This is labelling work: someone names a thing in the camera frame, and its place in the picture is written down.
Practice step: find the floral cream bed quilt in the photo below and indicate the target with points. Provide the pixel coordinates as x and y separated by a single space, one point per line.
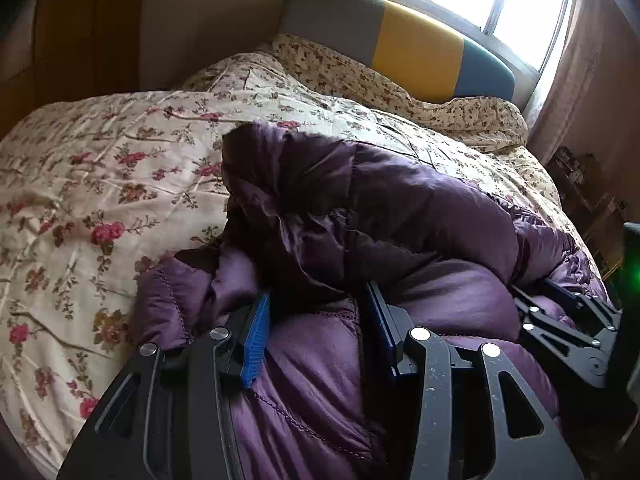
95 192

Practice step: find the floral pillow at headboard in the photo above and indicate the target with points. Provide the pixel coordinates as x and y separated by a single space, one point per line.
485 123

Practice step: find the bright window with frame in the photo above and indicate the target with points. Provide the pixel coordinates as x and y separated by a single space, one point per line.
521 32

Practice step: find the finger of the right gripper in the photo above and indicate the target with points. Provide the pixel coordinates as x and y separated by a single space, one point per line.
569 355
590 315

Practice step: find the pink floral right curtain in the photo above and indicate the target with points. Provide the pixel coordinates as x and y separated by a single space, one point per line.
569 72

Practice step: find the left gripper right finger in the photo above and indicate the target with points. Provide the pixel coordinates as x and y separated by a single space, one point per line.
452 413

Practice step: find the grey yellow blue headboard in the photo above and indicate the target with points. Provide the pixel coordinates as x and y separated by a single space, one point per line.
430 60

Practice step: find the purple quilted down jacket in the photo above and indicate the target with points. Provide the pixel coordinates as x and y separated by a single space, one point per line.
312 219

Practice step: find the dark wooden wardrobe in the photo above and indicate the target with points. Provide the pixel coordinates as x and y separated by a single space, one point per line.
66 50

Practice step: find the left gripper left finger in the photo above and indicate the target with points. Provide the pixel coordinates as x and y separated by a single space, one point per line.
167 414

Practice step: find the cluttered wooden side table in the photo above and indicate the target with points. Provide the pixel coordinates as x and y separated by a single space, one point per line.
590 202

